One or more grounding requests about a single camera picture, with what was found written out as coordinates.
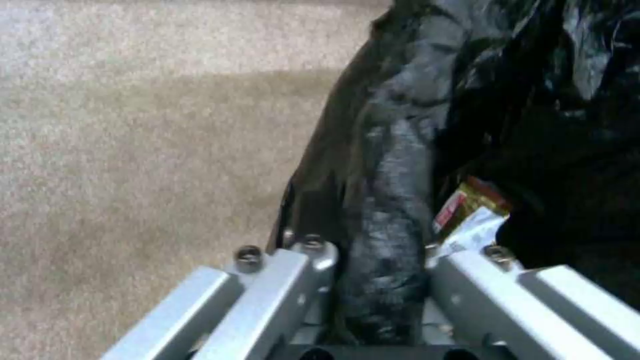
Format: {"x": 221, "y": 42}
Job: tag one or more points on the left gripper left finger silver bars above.
{"x": 260, "y": 296}

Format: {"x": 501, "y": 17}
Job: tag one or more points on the red and gold snack wrapper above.
{"x": 467, "y": 215}

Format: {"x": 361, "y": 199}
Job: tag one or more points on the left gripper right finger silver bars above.
{"x": 505, "y": 300}

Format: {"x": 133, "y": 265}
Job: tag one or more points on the black plastic trash bag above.
{"x": 450, "y": 112}

